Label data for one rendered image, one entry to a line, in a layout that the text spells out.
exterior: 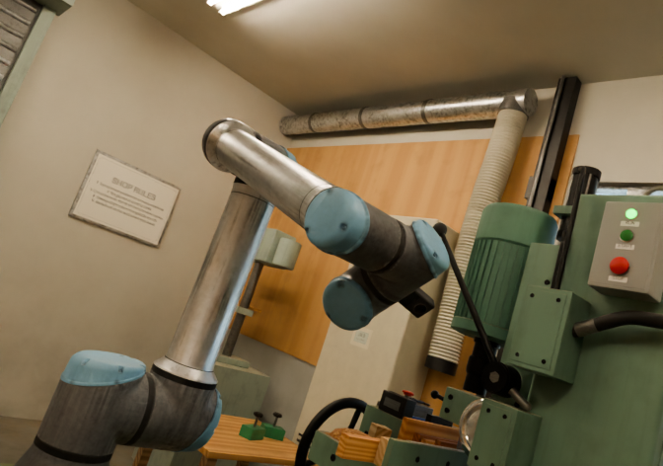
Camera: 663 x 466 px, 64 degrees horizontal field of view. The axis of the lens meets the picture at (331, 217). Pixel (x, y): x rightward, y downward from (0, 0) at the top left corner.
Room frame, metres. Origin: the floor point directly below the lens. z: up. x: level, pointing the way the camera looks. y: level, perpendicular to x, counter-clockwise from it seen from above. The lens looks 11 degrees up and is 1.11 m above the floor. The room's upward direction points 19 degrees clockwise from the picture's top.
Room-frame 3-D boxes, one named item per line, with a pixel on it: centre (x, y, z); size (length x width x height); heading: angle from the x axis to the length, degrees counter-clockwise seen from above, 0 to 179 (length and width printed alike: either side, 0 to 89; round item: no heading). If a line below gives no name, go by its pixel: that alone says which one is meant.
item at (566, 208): (1.11, -0.52, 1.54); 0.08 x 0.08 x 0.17; 38
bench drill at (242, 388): (3.47, 0.34, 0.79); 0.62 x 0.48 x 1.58; 40
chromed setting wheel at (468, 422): (1.04, -0.41, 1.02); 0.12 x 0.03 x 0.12; 38
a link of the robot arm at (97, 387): (1.16, 0.33, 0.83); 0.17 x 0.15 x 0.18; 128
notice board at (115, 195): (3.59, 1.33, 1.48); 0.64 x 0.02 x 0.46; 131
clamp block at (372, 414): (1.39, -0.33, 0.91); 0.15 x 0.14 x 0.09; 128
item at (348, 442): (1.20, -0.39, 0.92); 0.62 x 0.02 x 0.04; 128
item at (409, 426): (1.27, -0.38, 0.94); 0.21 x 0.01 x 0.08; 128
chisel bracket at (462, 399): (1.21, -0.44, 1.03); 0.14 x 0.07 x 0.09; 38
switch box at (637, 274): (0.88, -0.52, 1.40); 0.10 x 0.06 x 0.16; 38
